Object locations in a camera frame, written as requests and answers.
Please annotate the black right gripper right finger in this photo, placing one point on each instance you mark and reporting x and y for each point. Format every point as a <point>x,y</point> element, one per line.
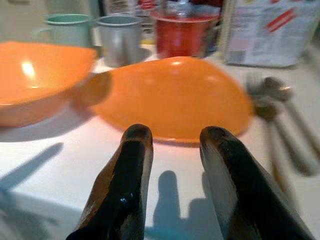
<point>245,200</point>

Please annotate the silver metal fork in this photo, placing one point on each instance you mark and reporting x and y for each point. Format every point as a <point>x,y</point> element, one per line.
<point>255,86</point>

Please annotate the grey mug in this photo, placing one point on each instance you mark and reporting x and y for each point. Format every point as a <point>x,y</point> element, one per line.
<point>120,42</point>

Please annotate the silver metal spoon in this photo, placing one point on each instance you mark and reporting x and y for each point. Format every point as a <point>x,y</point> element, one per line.
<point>266,108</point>
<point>277,87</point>

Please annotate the green mug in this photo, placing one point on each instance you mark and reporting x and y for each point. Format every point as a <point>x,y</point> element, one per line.
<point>67,32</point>

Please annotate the orange bowl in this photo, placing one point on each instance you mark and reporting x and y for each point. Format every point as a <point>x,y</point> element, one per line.
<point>37,87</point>

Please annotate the dark red snack bag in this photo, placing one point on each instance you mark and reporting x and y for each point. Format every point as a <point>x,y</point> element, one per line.
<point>205,2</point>

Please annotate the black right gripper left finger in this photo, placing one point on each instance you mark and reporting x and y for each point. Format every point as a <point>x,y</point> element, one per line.
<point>120,195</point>

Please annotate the clear plastic bottle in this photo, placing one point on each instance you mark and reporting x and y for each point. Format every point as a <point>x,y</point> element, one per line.
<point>180,6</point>

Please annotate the cream cracker bag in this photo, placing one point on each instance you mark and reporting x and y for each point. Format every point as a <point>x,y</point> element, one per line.
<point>270,37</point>

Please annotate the red tub with clear lid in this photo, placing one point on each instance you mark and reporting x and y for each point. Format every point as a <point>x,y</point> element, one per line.
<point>180,37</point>

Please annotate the orange plate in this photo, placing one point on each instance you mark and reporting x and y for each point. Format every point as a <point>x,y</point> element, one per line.
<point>170,100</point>

